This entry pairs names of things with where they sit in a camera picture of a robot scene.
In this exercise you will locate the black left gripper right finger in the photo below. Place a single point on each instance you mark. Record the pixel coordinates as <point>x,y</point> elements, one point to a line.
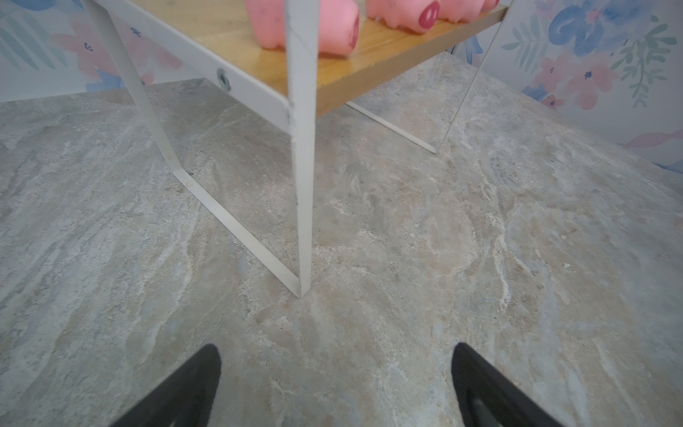
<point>488,398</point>

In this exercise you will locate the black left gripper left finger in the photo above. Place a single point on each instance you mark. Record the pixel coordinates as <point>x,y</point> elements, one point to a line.
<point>185,398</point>

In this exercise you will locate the pink pig toy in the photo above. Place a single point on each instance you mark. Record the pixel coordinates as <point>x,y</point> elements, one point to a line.
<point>338,25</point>
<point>418,16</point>
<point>489,5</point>
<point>460,10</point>

